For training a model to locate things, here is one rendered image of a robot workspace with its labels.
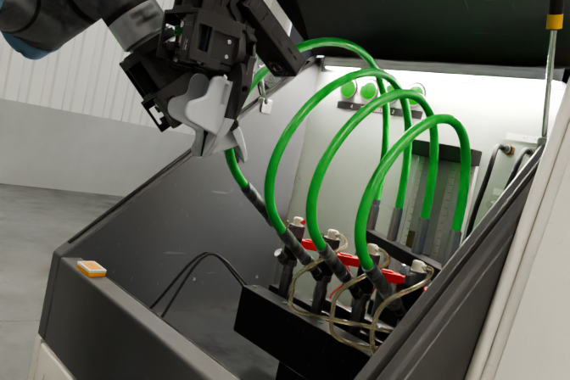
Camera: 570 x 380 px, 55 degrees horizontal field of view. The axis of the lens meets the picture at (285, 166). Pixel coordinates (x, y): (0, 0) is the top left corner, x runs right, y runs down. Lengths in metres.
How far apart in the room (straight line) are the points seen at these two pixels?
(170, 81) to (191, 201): 0.44
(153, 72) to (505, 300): 0.53
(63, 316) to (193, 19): 0.63
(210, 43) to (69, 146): 6.88
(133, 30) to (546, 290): 0.60
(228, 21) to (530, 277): 0.45
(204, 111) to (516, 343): 0.44
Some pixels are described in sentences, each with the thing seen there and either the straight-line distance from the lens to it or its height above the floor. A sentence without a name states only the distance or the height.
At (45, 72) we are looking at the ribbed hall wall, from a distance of 7.33.
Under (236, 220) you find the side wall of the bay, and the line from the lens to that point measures 1.24.
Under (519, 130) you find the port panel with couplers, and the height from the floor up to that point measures 1.34.
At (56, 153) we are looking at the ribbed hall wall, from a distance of 7.41.
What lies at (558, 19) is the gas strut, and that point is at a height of 1.46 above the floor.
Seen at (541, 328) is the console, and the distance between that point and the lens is 0.70.
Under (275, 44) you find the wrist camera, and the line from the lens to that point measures 0.64.
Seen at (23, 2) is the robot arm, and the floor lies 1.33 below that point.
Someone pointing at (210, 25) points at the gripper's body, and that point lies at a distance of 0.58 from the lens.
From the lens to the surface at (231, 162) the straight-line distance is 0.81.
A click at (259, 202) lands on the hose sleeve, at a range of 0.85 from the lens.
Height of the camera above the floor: 1.24
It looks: 3 degrees down
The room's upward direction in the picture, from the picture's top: 12 degrees clockwise
